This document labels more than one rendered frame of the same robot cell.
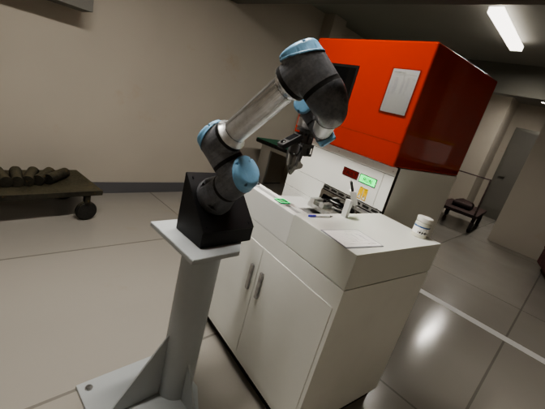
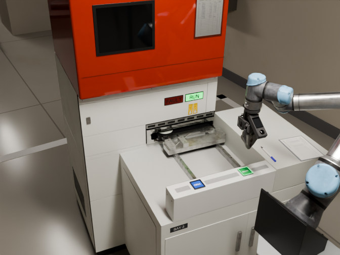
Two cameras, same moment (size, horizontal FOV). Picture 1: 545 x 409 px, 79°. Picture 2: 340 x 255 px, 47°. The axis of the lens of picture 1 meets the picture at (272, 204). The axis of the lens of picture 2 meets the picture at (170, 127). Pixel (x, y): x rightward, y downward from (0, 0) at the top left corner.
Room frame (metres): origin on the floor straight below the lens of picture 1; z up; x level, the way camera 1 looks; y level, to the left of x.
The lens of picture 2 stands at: (1.39, 1.53, 2.12)
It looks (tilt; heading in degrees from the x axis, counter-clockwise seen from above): 31 degrees down; 286
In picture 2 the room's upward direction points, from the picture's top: 1 degrees clockwise
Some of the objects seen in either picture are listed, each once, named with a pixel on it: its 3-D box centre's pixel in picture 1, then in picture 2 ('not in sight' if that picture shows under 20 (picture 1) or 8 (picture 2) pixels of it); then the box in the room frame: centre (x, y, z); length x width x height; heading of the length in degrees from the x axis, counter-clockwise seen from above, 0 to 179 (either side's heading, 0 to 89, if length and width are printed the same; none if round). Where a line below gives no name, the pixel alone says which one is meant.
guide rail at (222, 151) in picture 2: not in sight; (226, 155); (1.60, -0.33, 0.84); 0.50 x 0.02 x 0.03; 131
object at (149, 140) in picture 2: (345, 208); (180, 129); (1.90, -0.43, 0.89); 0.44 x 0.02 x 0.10; 41
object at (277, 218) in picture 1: (263, 204); (221, 189); (1.57, 0.04, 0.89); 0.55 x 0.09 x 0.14; 41
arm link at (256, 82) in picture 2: not in sight; (256, 87); (1.48, -0.05, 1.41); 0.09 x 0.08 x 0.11; 164
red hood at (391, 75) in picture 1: (388, 107); (131, 13); (2.25, -0.56, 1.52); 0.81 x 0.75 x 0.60; 41
